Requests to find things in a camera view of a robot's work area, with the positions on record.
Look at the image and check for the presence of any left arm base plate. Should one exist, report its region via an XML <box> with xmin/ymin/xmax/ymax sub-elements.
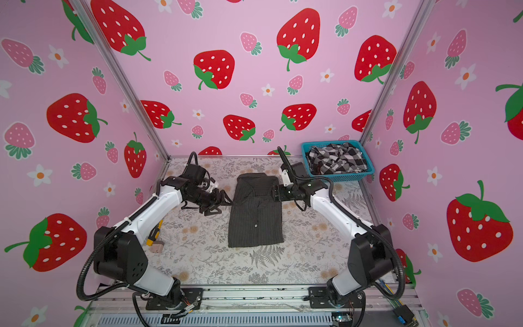
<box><xmin>146</xmin><ymin>287</ymin><xmax>204</xmax><ymax>311</ymax></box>

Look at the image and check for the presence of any black white checkered shirt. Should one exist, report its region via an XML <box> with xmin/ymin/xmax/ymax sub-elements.
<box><xmin>306</xmin><ymin>143</ymin><xmax>369</xmax><ymax>175</ymax></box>

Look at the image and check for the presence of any small wooden block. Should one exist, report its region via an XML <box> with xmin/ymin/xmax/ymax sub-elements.
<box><xmin>150</xmin><ymin>241</ymin><xmax>165</xmax><ymax>253</ymax></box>

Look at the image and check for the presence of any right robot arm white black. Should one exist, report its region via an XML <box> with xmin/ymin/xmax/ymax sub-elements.
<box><xmin>272</xmin><ymin>181</ymin><xmax>401</xmax><ymax>306</ymax></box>

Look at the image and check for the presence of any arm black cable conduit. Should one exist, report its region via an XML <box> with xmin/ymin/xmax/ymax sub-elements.
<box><xmin>276</xmin><ymin>146</ymin><xmax>406</xmax><ymax>301</ymax></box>
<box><xmin>76</xmin><ymin>195</ymin><xmax>160</xmax><ymax>302</ymax></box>

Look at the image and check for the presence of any coloured ribbon cable with connector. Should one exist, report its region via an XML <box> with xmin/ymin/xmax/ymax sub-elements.
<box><xmin>383</xmin><ymin>281</ymin><xmax>419</xmax><ymax>327</ymax></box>

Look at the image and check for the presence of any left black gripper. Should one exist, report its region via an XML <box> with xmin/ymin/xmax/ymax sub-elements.
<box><xmin>188</xmin><ymin>189</ymin><xmax>235</xmax><ymax>215</ymax></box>

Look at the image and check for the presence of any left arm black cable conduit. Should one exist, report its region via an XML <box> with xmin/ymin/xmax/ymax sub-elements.
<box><xmin>76</xmin><ymin>195</ymin><xmax>160</xmax><ymax>302</ymax></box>

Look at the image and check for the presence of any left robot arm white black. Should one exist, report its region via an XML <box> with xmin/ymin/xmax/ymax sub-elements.
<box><xmin>93</xmin><ymin>177</ymin><xmax>232</xmax><ymax>297</ymax></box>

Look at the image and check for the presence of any yellow black handled tool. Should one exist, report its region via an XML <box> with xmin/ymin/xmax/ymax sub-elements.
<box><xmin>147</xmin><ymin>219</ymin><xmax>163</xmax><ymax>246</ymax></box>

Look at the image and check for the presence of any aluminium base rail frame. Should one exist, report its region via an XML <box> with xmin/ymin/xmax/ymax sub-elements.
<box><xmin>76</xmin><ymin>285</ymin><xmax>431</xmax><ymax>326</ymax></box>

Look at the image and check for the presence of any teal plastic basket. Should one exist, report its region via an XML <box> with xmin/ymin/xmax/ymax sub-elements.
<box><xmin>301</xmin><ymin>140</ymin><xmax>375</xmax><ymax>182</ymax></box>

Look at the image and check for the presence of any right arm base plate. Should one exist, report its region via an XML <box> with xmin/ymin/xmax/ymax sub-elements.
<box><xmin>306</xmin><ymin>286</ymin><xmax>364</xmax><ymax>309</ymax></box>

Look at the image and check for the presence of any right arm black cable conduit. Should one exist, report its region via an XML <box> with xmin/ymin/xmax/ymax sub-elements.
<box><xmin>276</xmin><ymin>146</ymin><xmax>406</xmax><ymax>301</ymax></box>

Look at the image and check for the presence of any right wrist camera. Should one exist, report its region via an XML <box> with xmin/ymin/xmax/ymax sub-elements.
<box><xmin>279</xmin><ymin>162</ymin><xmax>310</xmax><ymax>186</ymax></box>

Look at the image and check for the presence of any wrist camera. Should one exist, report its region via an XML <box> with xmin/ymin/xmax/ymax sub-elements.
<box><xmin>181</xmin><ymin>163</ymin><xmax>210</xmax><ymax>187</ymax></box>
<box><xmin>279</xmin><ymin>162</ymin><xmax>310</xmax><ymax>186</ymax></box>

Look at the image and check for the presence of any dark grey pinstriped shirt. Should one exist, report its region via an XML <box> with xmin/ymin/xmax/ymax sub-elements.
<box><xmin>228</xmin><ymin>173</ymin><xmax>284</xmax><ymax>248</ymax></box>

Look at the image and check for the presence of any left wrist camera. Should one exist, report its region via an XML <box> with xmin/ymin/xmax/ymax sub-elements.
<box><xmin>181</xmin><ymin>163</ymin><xmax>210</xmax><ymax>187</ymax></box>

